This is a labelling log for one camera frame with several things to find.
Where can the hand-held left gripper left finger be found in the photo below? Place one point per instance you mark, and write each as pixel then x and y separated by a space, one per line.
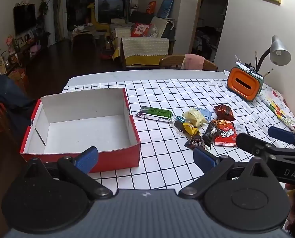
pixel 88 157

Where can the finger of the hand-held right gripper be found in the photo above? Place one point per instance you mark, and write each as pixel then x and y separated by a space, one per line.
pixel 249 142
pixel 281 133

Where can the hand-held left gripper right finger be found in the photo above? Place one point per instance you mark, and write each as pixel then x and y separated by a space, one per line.
pixel 204 157

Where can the brown chocolate packet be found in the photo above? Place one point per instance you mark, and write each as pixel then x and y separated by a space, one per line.
pixel 194 142

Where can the black snack packet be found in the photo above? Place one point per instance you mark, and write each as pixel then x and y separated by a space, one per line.
pixel 210 135

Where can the red white chip bag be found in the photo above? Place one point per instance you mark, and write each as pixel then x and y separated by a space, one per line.
pixel 226 135

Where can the red cardboard box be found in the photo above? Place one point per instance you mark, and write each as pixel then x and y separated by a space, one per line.
pixel 88 129

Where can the yellow chocolate packet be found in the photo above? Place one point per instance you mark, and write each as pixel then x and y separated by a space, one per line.
pixel 190 129

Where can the dark red snack packet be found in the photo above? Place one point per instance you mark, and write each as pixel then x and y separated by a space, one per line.
pixel 224 111

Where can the cream snack packet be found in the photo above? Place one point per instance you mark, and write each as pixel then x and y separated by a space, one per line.
pixel 194 116

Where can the light blue snack packet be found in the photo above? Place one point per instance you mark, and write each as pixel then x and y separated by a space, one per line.
pixel 207 114

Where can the small teal candy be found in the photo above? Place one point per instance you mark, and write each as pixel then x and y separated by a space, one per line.
pixel 179 118

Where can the green silver snack packet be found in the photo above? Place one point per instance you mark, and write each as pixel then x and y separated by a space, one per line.
pixel 155 113

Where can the floral cloth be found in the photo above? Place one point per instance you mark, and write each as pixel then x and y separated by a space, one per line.
pixel 278 106

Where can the orange pen holder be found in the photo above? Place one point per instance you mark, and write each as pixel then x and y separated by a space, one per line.
pixel 244 84

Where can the wooden paint brush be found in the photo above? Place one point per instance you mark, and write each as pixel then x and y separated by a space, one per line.
pixel 267 73

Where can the checkered tablecloth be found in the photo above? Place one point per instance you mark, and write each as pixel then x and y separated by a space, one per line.
pixel 162 94

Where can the black paint brush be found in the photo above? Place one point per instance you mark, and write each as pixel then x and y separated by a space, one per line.
pixel 256 58

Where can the grey desk lamp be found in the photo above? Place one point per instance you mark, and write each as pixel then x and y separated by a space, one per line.
pixel 278 52

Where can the pink cloth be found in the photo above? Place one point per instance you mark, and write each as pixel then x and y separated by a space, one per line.
pixel 193 62

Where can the dark blue jacket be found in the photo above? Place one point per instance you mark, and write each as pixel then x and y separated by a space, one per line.
pixel 8 94

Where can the wooden dining chair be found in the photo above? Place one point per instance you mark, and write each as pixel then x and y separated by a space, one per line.
pixel 169 62

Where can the red floor toy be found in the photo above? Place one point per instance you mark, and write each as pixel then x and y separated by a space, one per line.
pixel 106 54

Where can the wooden coffee table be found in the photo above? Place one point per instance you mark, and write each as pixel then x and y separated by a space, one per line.
pixel 85 33

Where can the cream sofa cover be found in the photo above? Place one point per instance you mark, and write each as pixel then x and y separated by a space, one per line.
pixel 145 47

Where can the dark television cabinet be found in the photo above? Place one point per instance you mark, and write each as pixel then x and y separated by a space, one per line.
pixel 26 48

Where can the yellow giraffe toy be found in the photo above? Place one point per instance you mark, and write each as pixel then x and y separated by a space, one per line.
pixel 95 22

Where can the red printed cushion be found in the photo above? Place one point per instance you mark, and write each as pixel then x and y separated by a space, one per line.
pixel 140 30

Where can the white tower air conditioner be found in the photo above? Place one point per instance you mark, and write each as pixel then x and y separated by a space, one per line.
pixel 49 17

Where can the dark sofa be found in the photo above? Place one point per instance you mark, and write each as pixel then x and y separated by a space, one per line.
pixel 140 17

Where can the black television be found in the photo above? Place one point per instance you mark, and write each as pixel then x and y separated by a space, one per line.
pixel 24 18

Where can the blue cushion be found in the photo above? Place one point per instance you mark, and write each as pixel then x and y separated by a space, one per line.
pixel 165 8

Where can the green potted plant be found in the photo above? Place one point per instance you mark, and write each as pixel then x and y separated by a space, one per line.
pixel 43 10

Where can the orange cushion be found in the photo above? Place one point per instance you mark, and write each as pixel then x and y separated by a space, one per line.
pixel 151 7

